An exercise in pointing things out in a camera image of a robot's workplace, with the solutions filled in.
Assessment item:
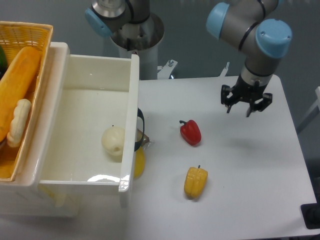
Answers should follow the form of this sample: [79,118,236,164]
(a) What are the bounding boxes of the yellow woven basket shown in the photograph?
[0,21,53,182]

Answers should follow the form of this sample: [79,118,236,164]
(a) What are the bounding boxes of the bagged bread slice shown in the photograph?
[136,129,152,150]

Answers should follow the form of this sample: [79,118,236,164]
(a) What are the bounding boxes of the yellow banana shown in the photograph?
[133,147,146,178]

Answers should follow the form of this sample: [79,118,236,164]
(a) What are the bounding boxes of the green vegetable toy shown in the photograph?
[0,46,8,78]

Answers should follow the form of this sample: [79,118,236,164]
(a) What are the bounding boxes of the yellow bell pepper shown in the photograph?
[183,165,208,199]

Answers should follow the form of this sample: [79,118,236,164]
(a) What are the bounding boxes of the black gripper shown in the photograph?
[220,74,273,118]

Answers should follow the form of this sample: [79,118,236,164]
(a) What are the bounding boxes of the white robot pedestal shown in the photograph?
[110,12,165,80]

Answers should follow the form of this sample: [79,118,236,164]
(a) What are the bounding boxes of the red bell pepper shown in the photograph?
[179,119,202,147]

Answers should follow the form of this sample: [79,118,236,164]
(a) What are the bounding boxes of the cream white toy pastry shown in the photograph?
[6,99,31,148]

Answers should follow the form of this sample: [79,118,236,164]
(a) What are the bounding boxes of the black device at table corner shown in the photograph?
[300,203,320,230]

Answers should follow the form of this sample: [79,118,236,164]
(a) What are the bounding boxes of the white drawer cabinet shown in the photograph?
[0,42,81,217]

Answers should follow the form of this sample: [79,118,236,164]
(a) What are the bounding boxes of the white round toy fruit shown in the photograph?
[101,125,125,156]

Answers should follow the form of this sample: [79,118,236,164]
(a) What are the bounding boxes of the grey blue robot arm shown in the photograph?
[84,0,292,115]

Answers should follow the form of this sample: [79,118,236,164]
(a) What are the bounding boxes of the orange baguette loaf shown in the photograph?
[0,46,41,141]

